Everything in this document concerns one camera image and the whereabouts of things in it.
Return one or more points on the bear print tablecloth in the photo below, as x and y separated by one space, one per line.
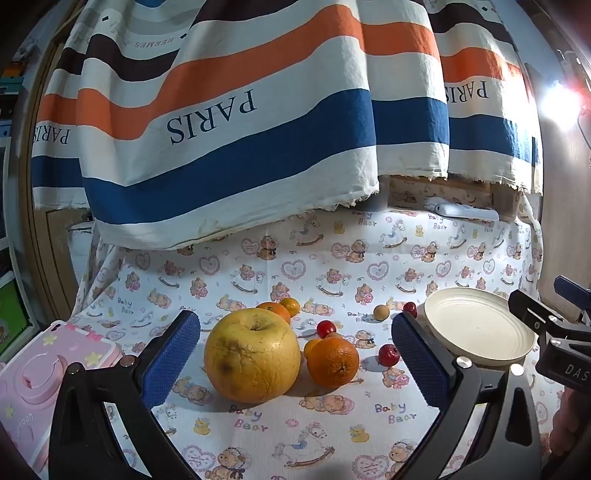
323 277

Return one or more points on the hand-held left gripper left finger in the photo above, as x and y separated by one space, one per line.
173 355

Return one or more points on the person's right hand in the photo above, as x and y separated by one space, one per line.
575 424

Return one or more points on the orange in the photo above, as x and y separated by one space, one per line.
332 364
272 310

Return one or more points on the wooden panel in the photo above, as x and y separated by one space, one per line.
60 258

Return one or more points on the brown longan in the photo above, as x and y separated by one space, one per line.
381 313

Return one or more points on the red cherry tomato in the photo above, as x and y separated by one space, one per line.
388 355
326 328

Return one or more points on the cream plate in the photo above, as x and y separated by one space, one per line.
475 327

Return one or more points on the green board white frame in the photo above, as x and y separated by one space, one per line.
11 309

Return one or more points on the pink tablet case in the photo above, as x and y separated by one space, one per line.
32 383

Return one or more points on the dark red small fruit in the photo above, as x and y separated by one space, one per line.
410 309

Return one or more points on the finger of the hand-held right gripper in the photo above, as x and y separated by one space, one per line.
531 307
570 287

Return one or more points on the large yellow pomelo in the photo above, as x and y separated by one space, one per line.
251 360

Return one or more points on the white plastic device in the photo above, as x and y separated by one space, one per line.
461 212

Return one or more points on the bright lamp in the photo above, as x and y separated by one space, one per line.
559 102

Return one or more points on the wooden box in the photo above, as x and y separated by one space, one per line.
415 194

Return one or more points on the striped hanging cloth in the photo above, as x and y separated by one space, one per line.
277 138

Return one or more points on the small yellow tomato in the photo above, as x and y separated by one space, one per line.
292 306
310 347

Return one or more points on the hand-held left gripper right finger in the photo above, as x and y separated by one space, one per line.
420 364

